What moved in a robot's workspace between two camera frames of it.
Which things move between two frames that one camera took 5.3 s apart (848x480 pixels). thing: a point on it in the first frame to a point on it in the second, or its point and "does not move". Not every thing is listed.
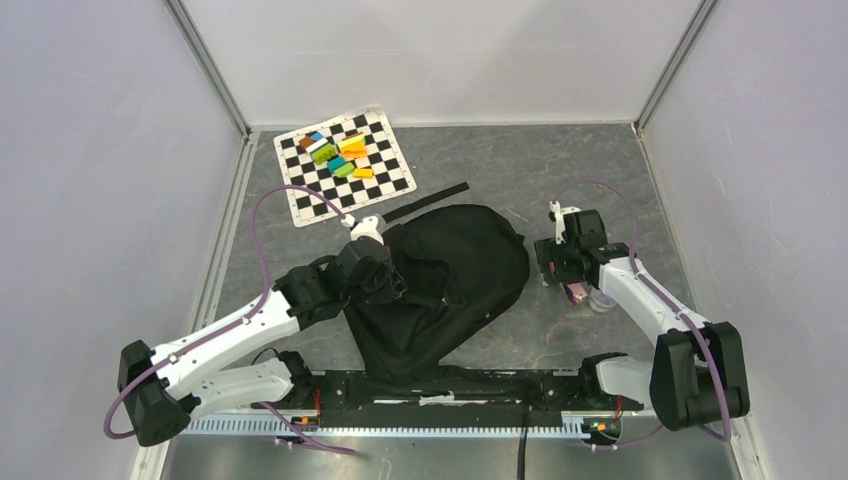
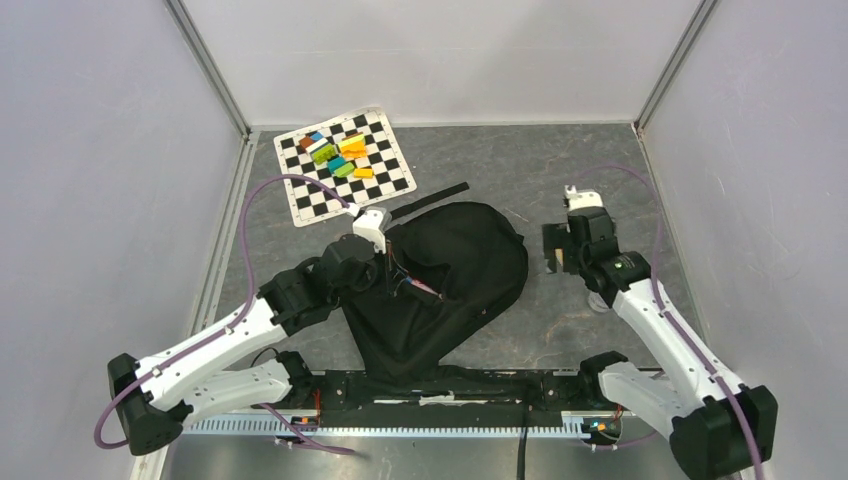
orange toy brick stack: [353, 146] does not move
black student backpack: [461, 266] does not move
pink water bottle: [576, 292] to [424, 286]
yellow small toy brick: [363, 173] does not move
